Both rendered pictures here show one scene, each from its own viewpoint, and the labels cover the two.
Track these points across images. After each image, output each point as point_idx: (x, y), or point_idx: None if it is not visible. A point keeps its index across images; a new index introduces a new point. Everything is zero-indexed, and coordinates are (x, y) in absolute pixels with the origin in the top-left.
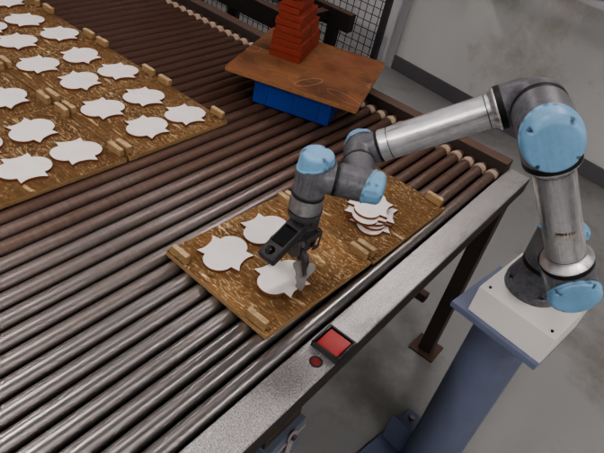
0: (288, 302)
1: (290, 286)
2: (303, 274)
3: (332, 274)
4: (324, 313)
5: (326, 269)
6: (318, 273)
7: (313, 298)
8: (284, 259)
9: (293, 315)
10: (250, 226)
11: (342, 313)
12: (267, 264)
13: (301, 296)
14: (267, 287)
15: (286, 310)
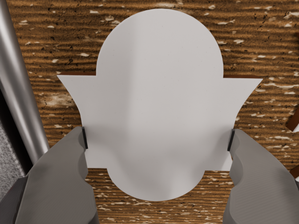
0: (78, 71)
1: (103, 116)
2: (13, 188)
3: (98, 215)
4: (21, 127)
5: (118, 218)
6: (118, 200)
7: (55, 136)
8: (209, 179)
9: (21, 38)
10: None
11: (10, 156)
12: (232, 129)
13: (80, 120)
14: (155, 42)
15: (51, 34)
